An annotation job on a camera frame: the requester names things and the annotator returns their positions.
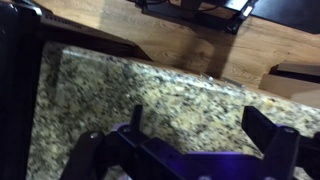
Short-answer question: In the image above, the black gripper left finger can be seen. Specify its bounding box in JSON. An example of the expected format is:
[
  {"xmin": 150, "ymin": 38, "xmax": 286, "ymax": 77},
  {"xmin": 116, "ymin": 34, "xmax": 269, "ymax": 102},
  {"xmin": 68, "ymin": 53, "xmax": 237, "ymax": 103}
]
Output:
[{"xmin": 61, "ymin": 104, "xmax": 151, "ymax": 180}]

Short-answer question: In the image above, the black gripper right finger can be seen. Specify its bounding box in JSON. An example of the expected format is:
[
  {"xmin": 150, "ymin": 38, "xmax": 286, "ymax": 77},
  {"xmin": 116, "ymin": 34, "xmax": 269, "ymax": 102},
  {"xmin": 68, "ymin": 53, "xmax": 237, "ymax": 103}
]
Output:
[{"xmin": 241, "ymin": 105, "xmax": 320, "ymax": 180}]

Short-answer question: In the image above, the black electric stove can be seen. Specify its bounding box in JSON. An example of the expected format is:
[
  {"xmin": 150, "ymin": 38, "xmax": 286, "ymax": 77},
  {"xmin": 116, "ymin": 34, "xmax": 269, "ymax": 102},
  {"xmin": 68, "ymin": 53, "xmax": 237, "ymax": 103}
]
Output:
[{"xmin": 0, "ymin": 0, "xmax": 153, "ymax": 180}]

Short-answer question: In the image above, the metal lower cabinet handle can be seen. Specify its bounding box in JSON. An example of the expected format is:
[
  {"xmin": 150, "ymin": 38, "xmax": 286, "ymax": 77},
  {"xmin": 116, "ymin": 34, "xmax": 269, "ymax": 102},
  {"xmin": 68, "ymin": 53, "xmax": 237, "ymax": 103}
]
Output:
[
  {"xmin": 199, "ymin": 71, "xmax": 215, "ymax": 82},
  {"xmin": 221, "ymin": 77, "xmax": 242, "ymax": 89}
]

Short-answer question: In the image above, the black flat base plate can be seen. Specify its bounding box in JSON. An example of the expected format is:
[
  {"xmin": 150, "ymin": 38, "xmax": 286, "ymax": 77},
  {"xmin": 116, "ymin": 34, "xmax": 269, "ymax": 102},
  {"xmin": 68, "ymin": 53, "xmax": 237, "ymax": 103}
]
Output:
[{"xmin": 249, "ymin": 0, "xmax": 320, "ymax": 35}]

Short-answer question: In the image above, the black equipment frame with cables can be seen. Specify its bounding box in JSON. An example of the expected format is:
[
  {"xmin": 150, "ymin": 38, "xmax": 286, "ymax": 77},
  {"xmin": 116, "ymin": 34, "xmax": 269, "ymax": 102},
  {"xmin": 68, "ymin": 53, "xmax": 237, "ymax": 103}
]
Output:
[{"xmin": 128, "ymin": 0, "xmax": 259, "ymax": 35}]

